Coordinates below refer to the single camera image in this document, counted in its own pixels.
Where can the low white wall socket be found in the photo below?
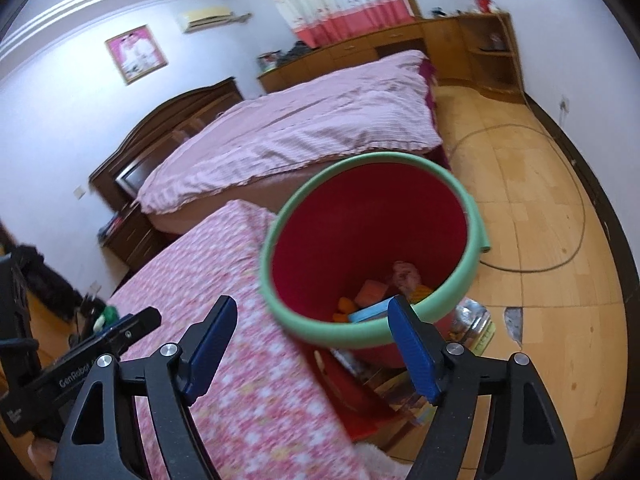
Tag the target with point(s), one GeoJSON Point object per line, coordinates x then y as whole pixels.
{"type": "Point", "coordinates": [95, 288]}

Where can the dark wooden bed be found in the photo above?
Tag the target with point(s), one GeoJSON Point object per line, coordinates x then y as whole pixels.
{"type": "Point", "coordinates": [150, 125]}

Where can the blue and white carton box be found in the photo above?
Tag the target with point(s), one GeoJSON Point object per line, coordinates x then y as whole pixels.
{"type": "Point", "coordinates": [370, 312]}

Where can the white fluffy rug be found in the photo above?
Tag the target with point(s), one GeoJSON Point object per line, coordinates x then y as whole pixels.
{"type": "Point", "coordinates": [375, 465]}

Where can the dark wooden nightstand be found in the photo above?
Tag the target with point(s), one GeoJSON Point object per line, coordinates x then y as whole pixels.
{"type": "Point", "coordinates": [135, 240]}

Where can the black jacket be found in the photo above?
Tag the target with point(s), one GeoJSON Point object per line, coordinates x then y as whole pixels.
{"type": "Point", "coordinates": [50, 280]}

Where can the red bucket with green rim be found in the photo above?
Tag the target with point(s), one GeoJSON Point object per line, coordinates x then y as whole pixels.
{"type": "Point", "coordinates": [375, 220]}

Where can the small photo frames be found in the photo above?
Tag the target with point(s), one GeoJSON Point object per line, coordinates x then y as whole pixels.
{"type": "Point", "coordinates": [270, 61]}

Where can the blue and black tool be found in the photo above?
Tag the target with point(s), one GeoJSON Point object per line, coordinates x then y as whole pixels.
{"type": "Point", "coordinates": [439, 11]}

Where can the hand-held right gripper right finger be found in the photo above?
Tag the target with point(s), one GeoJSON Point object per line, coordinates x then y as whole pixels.
{"type": "Point", "coordinates": [407, 345]}

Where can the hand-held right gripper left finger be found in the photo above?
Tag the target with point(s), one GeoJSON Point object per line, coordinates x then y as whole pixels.
{"type": "Point", "coordinates": [212, 340]}

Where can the clear plastic packet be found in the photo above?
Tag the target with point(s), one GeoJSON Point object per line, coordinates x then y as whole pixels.
{"type": "Point", "coordinates": [472, 327]}

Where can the green broccoli toy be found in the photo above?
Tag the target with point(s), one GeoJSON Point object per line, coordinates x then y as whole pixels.
{"type": "Point", "coordinates": [111, 314]}

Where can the wall socket with plug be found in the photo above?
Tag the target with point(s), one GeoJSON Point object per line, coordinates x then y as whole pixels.
{"type": "Point", "coordinates": [564, 105]}

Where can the long wooden cabinet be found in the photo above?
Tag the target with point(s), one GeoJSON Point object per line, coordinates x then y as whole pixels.
{"type": "Point", "coordinates": [350, 50]}

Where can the wall air conditioner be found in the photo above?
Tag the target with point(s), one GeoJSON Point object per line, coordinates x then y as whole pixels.
{"type": "Point", "coordinates": [205, 17]}

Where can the framed wall photo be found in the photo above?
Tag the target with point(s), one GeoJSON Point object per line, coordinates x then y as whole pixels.
{"type": "Point", "coordinates": [135, 54]}

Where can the red cup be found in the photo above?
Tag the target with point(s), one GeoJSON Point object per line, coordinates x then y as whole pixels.
{"type": "Point", "coordinates": [484, 5]}

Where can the wooden corner shelf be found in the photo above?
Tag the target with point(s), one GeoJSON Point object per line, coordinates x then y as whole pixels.
{"type": "Point", "coordinates": [492, 92]}

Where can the pile of books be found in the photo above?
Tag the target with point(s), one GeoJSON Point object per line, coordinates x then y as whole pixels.
{"type": "Point", "coordinates": [385, 385]}

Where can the dark clothes pile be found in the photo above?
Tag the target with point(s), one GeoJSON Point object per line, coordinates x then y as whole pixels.
{"type": "Point", "coordinates": [300, 52]}

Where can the books on nightstand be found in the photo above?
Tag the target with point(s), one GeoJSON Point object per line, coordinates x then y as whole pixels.
{"type": "Point", "coordinates": [112, 225]}

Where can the pink checked blanket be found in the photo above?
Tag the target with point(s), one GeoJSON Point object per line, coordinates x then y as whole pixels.
{"type": "Point", "coordinates": [300, 120]}

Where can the white wall switch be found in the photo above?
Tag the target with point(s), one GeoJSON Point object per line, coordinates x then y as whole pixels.
{"type": "Point", "coordinates": [79, 192]}

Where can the pink floral tablecloth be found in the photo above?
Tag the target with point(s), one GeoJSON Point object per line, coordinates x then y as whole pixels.
{"type": "Point", "coordinates": [200, 280]}

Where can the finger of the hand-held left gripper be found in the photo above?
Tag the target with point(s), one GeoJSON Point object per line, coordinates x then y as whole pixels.
{"type": "Point", "coordinates": [132, 332]}

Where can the glass jar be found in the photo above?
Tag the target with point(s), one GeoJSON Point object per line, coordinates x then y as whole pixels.
{"type": "Point", "coordinates": [496, 41]}

